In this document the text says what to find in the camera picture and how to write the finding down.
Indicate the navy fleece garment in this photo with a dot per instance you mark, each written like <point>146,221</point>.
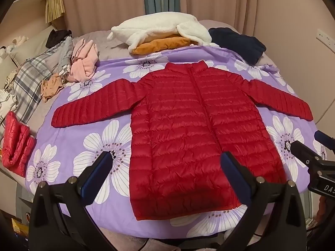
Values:
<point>239,43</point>

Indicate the black cloth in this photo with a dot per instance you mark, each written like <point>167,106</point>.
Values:
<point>57,36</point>

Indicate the grey plaid garment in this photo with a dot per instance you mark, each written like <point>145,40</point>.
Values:
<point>28,79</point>

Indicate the beige pillow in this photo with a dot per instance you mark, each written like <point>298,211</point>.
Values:
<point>31,44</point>

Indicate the beige curtain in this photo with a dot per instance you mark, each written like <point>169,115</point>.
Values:
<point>102,4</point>
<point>217,1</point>

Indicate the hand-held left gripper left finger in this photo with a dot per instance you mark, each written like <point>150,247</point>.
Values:
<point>100,166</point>

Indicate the folded red down jacket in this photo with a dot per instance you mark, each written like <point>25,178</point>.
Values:
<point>17,143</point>

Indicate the grey striped garment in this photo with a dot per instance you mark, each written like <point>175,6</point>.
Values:
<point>65,55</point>

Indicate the white plush toy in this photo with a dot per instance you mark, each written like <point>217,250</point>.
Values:
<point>15,43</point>

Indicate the pink garment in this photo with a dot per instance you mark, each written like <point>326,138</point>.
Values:
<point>83,61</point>

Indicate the white fleece garment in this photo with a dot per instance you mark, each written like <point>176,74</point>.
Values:
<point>154,30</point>

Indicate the orange garment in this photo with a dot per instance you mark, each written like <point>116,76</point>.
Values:
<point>159,45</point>

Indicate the striped fringed cloth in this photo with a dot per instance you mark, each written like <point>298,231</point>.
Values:
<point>54,6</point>

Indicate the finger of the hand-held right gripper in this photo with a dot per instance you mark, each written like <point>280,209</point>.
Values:
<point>323,137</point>
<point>303,150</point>

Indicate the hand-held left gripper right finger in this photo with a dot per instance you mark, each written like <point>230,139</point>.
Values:
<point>231,168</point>

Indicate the white printed pillow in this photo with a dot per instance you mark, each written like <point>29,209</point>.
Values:
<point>6,96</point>

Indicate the tan garment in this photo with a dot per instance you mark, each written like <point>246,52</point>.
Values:
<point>52,86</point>

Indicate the red down jacket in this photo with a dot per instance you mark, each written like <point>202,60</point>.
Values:
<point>183,125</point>
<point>17,143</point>

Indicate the white wall socket strip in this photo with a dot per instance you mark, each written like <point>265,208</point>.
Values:
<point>325,37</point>

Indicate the purple floral blanket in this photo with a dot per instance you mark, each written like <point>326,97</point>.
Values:
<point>86,141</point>

